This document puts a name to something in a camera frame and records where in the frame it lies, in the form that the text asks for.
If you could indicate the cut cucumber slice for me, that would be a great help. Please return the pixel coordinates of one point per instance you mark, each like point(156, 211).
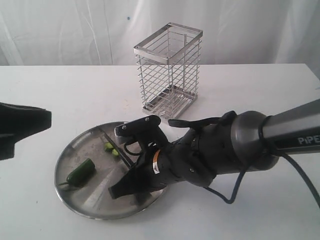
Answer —
point(108, 147)
point(115, 153)

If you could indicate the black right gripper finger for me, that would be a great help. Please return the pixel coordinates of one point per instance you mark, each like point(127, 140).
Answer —
point(137, 180)

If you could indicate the chrome wire utensil holder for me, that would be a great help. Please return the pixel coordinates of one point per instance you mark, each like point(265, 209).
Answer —
point(168, 70)

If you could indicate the round stainless steel plate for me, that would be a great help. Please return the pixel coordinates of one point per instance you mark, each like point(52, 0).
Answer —
point(92, 198)

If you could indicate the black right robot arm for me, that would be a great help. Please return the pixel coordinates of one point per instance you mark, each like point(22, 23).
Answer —
point(232, 143)

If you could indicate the black-handled kitchen knife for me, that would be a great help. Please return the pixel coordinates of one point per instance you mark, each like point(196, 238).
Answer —
point(128, 162)

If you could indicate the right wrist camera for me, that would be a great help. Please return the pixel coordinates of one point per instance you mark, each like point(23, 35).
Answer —
point(144, 130)

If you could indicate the green chili pepper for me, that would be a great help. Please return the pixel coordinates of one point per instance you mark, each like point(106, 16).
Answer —
point(80, 174)

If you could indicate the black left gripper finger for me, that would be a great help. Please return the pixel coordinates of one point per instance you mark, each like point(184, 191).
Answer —
point(23, 121)
point(7, 147)

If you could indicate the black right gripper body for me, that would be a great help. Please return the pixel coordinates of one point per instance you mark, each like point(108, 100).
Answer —
point(179, 161)

